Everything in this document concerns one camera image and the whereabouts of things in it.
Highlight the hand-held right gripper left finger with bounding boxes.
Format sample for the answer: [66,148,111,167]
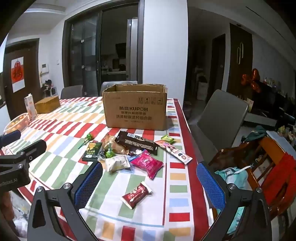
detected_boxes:
[27,161,103,241]

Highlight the grey chair with curved back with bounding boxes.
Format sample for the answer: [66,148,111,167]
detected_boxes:
[188,90,248,164]

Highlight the white and orange carton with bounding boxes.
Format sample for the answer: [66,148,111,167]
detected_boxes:
[24,94,38,120]

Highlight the wide grey dining chair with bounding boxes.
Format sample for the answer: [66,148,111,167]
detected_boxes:
[100,81,138,96]

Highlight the white bag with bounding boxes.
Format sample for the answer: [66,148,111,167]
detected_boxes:
[198,81,208,100]

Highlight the plush toy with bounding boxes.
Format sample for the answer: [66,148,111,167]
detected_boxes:
[42,79,54,91]

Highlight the red and white snack packet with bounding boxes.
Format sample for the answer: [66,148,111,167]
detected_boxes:
[122,182,152,209]

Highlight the magenta snack packet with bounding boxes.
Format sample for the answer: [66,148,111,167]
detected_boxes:
[130,150,164,180]

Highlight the dark wooden door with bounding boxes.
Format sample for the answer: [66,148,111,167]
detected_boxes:
[3,39,43,121]

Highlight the orange wooden chair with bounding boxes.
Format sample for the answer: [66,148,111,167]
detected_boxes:
[208,137,292,220]

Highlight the teal cloth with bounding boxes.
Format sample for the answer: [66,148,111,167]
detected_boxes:
[215,167,249,234]

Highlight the person's left forearm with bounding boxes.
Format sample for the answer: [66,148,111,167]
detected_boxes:
[0,191,15,223]

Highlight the brown cardboard box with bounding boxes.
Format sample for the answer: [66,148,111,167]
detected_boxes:
[102,84,168,131]

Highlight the dark green snack packet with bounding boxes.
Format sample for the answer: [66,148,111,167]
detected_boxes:
[82,142,102,162]

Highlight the brown crinkled snack packet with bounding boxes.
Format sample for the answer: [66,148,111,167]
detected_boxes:
[102,134,130,154]

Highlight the green lollipop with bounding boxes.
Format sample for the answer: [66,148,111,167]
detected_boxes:
[78,134,93,149]

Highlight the colourful checkered tablecloth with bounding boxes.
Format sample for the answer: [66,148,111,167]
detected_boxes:
[0,97,222,241]

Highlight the white fruit basket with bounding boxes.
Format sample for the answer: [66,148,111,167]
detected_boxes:
[4,113,30,133]

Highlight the small grey dining chair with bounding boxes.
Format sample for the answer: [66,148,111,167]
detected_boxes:
[60,85,83,100]

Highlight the dark chocolate bar packet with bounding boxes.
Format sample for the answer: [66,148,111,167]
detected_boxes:
[115,131,159,156]

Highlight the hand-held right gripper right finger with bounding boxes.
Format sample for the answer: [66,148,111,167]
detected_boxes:
[196,161,271,241]

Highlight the red and white door poster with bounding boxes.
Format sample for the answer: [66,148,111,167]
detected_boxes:
[10,57,25,93]

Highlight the glass sliding door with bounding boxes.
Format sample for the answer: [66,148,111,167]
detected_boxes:
[65,14,103,96]

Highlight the silver refrigerator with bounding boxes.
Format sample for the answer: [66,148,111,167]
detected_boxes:
[126,19,138,81]

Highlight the red cloth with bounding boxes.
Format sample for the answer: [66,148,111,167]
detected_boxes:
[261,153,296,207]

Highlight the woven wicker box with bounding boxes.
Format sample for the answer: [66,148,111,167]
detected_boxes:
[35,96,61,113]

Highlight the dark green cloth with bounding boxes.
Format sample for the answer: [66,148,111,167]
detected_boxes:
[242,126,267,142]

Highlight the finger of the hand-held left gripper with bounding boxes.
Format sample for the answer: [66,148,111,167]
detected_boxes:
[0,140,47,165]
[0,130,21,147]

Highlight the long pink snack packet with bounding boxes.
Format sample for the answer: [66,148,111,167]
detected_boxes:
[154,140,193,164]

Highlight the dark cabinet with handles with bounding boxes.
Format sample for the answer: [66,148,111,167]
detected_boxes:
[228,23,252,100]

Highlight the red foil balloon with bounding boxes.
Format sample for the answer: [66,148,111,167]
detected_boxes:
[240,68,260,91]

